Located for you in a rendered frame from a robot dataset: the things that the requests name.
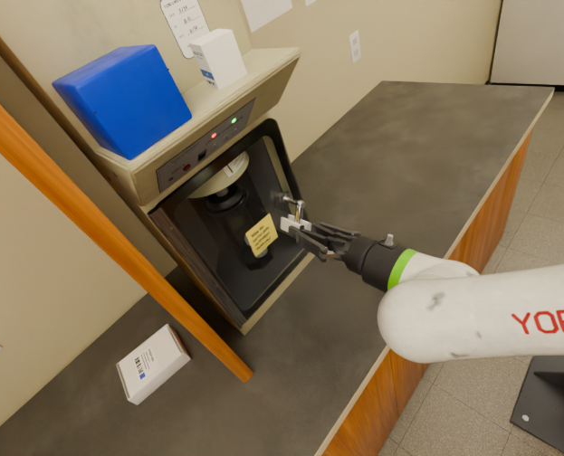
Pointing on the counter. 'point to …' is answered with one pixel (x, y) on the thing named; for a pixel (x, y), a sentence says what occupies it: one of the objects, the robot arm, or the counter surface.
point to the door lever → (295, 207)
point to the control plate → (174, 167)
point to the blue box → (125, 99)
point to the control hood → (206, 118)
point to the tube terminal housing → (77, 46)
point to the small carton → (218, 58)
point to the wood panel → (92, 222)
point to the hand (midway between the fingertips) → (295, 225)
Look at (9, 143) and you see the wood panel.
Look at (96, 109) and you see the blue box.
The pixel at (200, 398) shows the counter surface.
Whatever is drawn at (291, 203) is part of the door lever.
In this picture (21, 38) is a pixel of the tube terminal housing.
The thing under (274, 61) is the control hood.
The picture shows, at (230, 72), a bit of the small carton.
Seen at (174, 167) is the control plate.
